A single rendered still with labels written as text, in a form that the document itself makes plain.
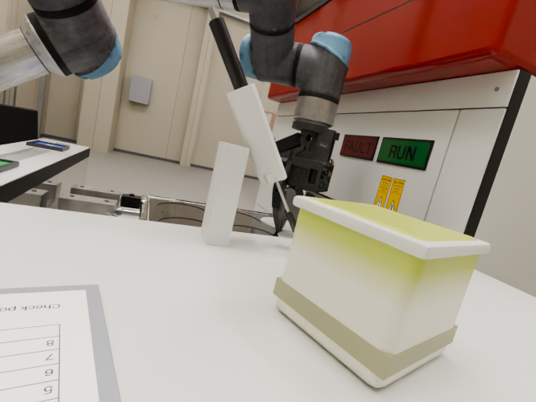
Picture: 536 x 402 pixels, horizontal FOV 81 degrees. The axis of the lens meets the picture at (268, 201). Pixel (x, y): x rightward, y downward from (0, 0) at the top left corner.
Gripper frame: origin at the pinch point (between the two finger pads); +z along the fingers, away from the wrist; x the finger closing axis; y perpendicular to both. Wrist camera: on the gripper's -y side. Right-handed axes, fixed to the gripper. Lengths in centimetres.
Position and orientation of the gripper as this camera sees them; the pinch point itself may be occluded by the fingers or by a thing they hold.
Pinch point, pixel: (277, 224)
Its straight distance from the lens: 62.4
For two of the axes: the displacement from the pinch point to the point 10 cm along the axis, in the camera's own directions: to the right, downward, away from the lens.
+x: 4.7, -0.3, 8.8
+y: 8.5, 2.8, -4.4
